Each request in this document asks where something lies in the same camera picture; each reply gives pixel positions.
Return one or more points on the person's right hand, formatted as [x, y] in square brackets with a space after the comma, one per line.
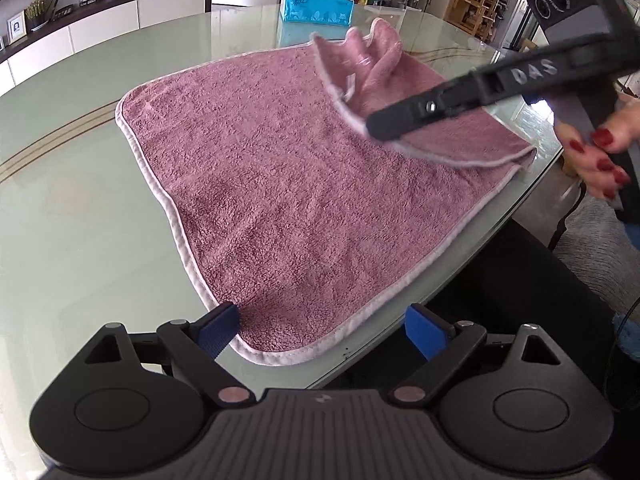
[595, 170]

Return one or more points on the pink towel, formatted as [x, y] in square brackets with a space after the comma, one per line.
[280, 170]

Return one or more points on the wooden shelf unit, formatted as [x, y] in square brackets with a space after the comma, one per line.
[470, 5]

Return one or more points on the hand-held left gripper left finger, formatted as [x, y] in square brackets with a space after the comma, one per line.
[220, 327]

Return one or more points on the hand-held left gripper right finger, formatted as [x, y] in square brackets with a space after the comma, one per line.
[422, 330]

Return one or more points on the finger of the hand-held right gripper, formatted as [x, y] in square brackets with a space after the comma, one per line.
[400, 122]

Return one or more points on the white photo frame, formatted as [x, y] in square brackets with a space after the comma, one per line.
[16, 25]

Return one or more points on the black desk telephone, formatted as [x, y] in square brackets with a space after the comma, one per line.
[62, 11]

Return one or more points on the white TV cabinet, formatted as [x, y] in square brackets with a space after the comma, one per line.
[100, 25]

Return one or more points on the person's blue jeans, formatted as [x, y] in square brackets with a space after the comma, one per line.
[627, 335]

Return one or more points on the blue tissue box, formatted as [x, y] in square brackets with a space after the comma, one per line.
[315, 7]

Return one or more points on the person's black clothing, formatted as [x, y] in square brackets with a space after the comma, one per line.
[525, 285]

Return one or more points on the grass plant in dark pot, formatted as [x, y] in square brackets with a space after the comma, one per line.
[36, 12]

